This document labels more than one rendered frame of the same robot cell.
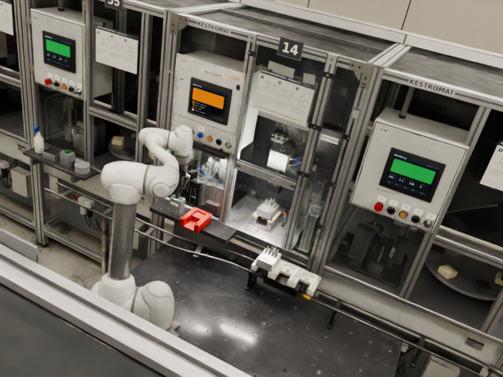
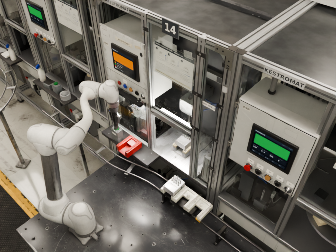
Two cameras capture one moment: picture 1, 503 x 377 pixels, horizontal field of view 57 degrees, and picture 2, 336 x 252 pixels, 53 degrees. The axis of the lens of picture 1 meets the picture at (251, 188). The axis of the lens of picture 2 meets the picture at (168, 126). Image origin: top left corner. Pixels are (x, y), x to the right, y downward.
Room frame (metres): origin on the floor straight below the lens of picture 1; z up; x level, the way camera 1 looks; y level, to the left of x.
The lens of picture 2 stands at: (0.71, -0.65, 2.86)
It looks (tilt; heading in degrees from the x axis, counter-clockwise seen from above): 44 degrees down; 21
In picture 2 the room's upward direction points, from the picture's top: straight up
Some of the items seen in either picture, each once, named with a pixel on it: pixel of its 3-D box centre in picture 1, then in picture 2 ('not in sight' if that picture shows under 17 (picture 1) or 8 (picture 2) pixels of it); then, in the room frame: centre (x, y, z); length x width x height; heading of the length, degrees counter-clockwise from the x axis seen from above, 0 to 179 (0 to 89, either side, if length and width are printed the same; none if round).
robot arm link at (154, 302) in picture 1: (155, 303); (81, 216); (1.64, 0.35, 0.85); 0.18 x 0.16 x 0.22; 94
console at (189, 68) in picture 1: (215, 100); (136, 58); (2.51, 0.29, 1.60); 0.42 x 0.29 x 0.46; 69
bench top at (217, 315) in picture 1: (239, 340); (143, 246); (1.69, -0.08, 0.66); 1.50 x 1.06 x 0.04; 69
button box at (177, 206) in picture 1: (177, 205); (118, 133); (2.34, 0.41, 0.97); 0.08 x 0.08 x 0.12; 69
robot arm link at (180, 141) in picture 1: (181, 139); (109, 90); (2.33, 0.43, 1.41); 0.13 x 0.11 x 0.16; 94
